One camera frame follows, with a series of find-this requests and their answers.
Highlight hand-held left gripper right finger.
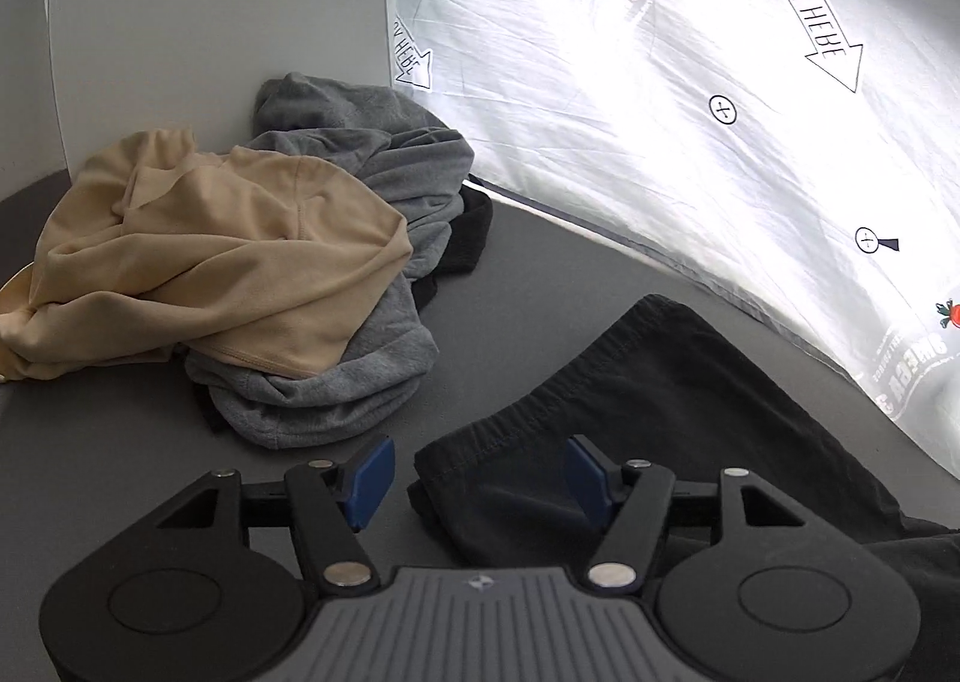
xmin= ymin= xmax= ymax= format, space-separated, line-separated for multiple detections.
xmin=565 ymin=434 xmax=812 ymax=590

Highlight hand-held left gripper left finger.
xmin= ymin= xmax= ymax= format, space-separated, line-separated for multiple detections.
xmin=154 ymin=436 xmax=397 ymax=593

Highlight black pants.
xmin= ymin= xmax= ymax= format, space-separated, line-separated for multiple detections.
xmin=409 ymin=293 xmax=960 ymax=682

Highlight black cloth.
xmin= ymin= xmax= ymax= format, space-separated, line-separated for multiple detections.
xmin=405 ymin=185 xmax=496 ymax=314

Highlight beige garment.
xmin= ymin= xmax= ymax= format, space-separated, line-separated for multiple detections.
xmin=0 ymin=127 xmax=415 ymax=384

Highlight grey garment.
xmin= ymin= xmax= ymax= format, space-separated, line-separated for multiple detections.
xmin=184 ymin=71 xmax=478 ymax=452

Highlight white carrot print curtain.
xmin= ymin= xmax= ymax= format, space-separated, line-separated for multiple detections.
xmin=380 ymin=0 xmax=960 ymax=482

